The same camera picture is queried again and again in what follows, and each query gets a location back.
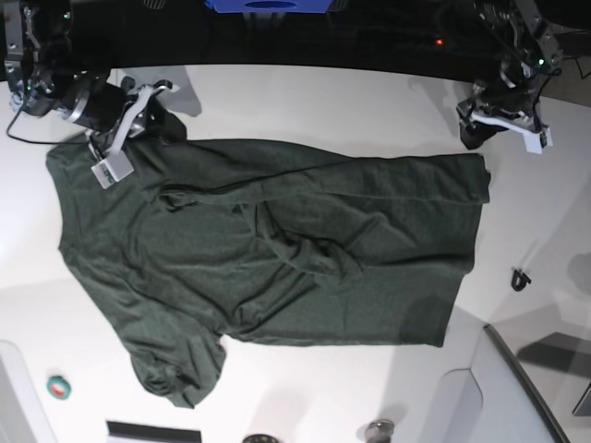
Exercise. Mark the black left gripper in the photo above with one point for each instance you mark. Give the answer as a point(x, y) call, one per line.
point(498, 106)

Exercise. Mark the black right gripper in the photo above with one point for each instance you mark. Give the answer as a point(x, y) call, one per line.
point(90, 101)

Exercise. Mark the dark green t-shirt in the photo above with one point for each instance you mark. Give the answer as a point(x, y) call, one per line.
point(267, 242)

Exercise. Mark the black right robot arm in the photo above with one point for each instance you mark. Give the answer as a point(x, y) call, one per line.
point(50, 70)

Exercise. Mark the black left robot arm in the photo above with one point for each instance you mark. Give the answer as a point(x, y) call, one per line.
point(530, 57)

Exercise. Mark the small black clip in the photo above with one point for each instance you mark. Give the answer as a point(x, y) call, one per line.
point(519, 280)

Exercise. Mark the green red tape roll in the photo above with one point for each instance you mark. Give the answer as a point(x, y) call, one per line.
point(58, 387)

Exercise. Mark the round metal knob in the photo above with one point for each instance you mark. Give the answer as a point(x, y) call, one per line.
point(379, 431)

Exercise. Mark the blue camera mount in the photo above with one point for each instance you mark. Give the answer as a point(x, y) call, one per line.
point(263, 6)

